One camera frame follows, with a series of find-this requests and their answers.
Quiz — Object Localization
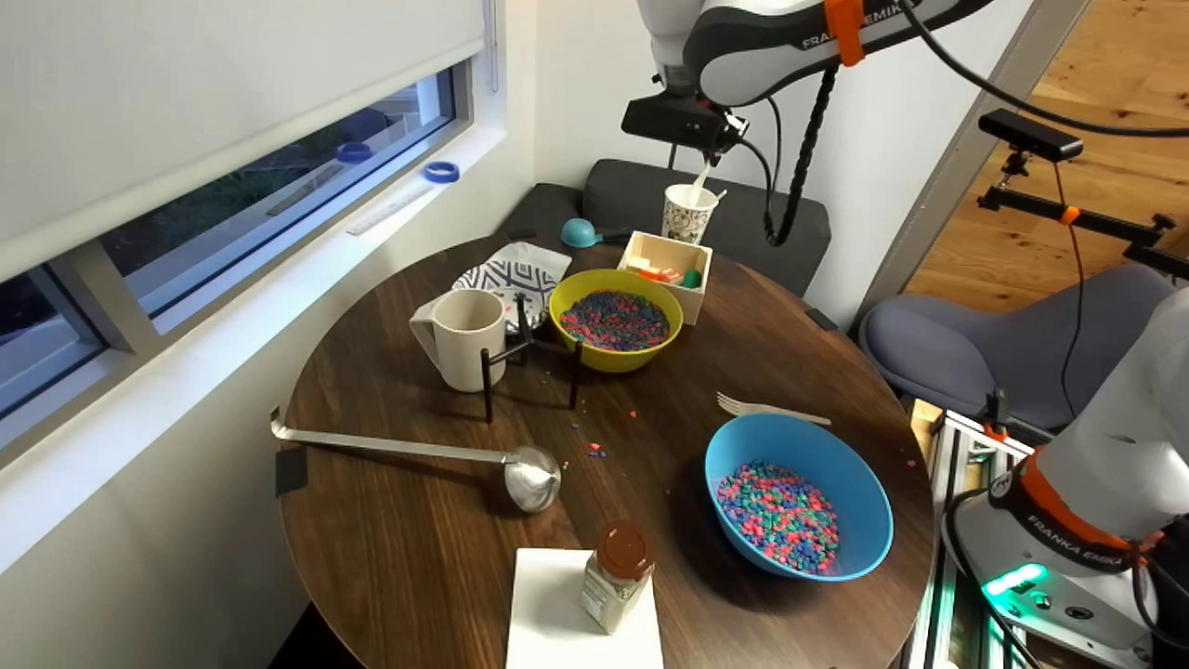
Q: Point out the grey chair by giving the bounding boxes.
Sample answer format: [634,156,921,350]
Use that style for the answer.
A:
[859,263,1176,430]

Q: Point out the blue plastic bowl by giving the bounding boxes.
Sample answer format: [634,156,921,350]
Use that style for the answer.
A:
[703,417,897,582]

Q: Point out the teal ball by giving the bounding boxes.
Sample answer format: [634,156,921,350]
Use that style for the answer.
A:
[560,217,602,249]

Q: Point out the translucent plastic spoon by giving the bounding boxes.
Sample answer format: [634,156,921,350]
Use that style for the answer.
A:
[691,165,727,204]

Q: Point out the yellow green bowl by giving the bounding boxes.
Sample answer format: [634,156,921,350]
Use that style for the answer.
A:
[547,269,685,377]

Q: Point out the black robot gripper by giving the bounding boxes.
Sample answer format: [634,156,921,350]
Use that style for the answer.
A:
[620,92,746,165]

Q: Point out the small white wooden box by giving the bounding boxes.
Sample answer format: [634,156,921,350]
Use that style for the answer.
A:
[616,232,714,326]

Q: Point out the black camera on stand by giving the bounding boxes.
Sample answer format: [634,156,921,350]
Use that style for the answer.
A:
[979,108,1170,244]

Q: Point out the beige ceramic pitcher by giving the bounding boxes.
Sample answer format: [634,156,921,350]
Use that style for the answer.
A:
[410,290,507,395]

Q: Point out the white square napkin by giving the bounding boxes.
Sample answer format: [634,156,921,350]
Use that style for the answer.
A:
[507,547,667,669]

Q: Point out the white roller blind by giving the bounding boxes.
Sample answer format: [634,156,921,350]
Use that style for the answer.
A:
[0,0,488,280]

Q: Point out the dark grey sofa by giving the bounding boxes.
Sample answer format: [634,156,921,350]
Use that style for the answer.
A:
[499,161,833,295]

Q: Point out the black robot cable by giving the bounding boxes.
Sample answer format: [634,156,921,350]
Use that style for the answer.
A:
[739,0,1189,249]

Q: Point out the white styrofoam cup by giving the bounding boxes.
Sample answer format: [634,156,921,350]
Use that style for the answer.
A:
[663,183,719,243]

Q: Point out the colourful beads in yellow bowl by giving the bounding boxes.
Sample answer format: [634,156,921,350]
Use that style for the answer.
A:
[560,290,668,350]

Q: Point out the white robot arm orange ring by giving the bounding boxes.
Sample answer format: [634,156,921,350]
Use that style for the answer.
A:
[634,0,1189,669]

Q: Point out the spice jar brown lid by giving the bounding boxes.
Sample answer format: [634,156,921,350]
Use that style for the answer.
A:
[581,520,653,630]

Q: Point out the colourful beads in blue bowl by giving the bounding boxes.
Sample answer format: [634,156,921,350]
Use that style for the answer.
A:
[719,460,841,571]

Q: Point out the metal ladle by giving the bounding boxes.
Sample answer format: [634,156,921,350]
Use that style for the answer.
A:
[269,417,564,514]

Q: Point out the black wire bowl stand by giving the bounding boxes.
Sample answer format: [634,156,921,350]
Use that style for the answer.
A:
[478,295,585,425]

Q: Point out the patterned white cloth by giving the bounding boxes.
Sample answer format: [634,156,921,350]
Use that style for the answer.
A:
[456,243,574,334]

